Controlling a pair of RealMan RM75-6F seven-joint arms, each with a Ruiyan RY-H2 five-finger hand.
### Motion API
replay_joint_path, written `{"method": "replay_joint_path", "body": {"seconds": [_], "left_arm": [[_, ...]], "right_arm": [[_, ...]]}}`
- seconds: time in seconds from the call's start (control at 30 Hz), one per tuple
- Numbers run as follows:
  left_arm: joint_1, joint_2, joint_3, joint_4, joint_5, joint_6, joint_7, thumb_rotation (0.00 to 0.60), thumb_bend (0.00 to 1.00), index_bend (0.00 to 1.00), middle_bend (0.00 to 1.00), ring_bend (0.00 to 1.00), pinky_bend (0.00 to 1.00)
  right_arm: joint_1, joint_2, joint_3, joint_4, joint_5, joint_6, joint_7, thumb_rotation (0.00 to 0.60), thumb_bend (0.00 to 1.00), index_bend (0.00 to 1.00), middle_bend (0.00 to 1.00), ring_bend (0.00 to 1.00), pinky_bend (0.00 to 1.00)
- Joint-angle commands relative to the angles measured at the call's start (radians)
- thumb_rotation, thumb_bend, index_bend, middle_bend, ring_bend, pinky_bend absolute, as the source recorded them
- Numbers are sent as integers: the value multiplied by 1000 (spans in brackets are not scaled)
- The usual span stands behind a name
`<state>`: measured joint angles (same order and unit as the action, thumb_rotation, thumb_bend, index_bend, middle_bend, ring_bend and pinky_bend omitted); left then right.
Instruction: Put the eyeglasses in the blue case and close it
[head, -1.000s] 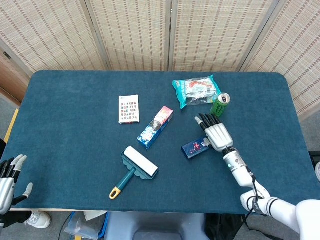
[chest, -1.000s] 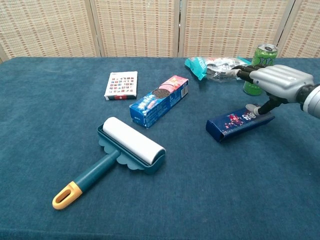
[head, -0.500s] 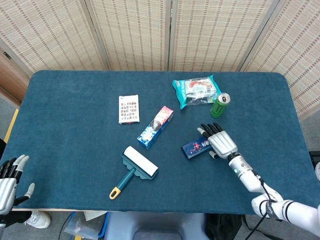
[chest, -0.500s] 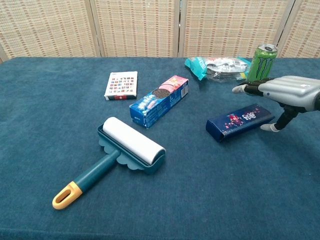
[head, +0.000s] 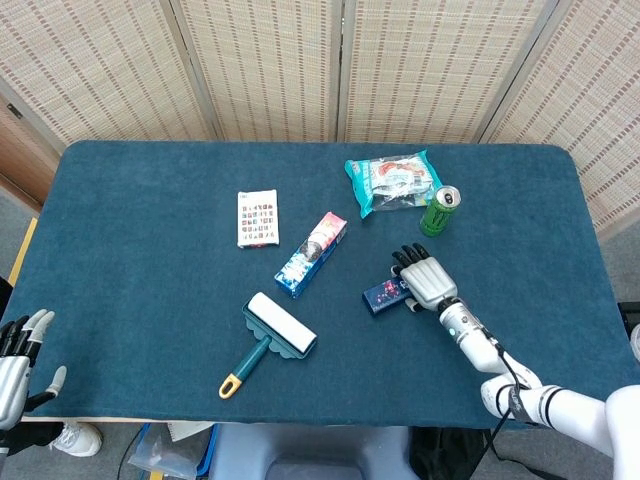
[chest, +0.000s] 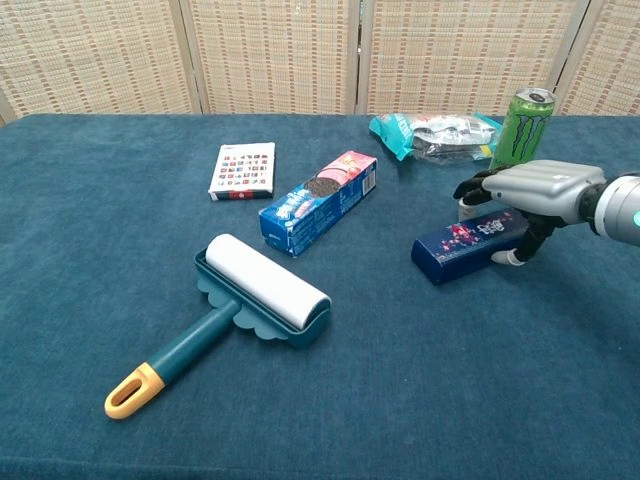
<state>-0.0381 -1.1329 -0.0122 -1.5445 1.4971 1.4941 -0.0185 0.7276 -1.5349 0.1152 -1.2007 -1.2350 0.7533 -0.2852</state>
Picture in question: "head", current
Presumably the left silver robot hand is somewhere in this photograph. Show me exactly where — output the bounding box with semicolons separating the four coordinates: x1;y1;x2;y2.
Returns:
0;308;68;431

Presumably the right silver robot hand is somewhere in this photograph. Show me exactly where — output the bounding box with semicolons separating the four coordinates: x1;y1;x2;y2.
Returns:
389;243;459;315

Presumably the blue glasses case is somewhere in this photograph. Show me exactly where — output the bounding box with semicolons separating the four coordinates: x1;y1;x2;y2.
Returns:
362;277;415;315

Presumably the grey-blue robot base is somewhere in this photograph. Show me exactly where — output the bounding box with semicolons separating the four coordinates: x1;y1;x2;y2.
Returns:
208;423;414;480

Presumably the green energy drink can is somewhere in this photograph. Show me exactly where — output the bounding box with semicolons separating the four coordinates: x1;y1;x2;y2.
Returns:
418;185;463;238

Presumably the white sneaker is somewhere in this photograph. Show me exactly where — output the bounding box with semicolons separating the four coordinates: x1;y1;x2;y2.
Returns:
49;422;104;458

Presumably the teal snack bag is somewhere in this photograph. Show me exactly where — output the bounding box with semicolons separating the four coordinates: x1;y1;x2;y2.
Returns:
344;149;444;220

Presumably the blue cookie box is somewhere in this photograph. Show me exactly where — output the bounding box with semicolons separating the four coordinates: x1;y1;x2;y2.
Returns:
273;211;349;300

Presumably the teal lint roller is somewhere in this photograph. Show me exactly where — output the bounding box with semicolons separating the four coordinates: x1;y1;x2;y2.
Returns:
217;291;319;400

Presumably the blue tablecloth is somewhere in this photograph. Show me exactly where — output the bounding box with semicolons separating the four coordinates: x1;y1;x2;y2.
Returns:
9;139;634;431

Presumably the clear plastic bag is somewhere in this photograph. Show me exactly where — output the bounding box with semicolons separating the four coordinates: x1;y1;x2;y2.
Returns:
127;437;199;479

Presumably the black bag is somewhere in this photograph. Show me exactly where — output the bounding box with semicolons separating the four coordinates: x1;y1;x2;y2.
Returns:
408;427;486;480

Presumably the white picture card box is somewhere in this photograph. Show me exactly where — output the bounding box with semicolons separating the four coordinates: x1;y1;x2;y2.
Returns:
236;188;281;250

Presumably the white spiral notebook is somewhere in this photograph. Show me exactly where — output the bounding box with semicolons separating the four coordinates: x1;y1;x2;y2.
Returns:
167;421;216;443

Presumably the blue storage bin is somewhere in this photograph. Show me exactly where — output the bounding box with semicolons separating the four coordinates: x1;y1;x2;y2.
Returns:
137;422;220;479

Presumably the woven folding screen panel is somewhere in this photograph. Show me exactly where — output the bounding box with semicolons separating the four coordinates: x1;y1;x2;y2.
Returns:
0;0;217;147
169;0;347;144
479;0;640;239
342;0;559;146

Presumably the brown wooden cabinet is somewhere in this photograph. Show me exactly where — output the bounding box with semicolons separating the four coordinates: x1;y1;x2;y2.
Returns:
0;94;62;212

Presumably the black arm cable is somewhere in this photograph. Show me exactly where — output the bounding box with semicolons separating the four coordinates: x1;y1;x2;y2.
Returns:
479;327;534;459

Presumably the black floor cable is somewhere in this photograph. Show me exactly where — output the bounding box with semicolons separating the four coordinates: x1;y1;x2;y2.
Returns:
117;427;147;480

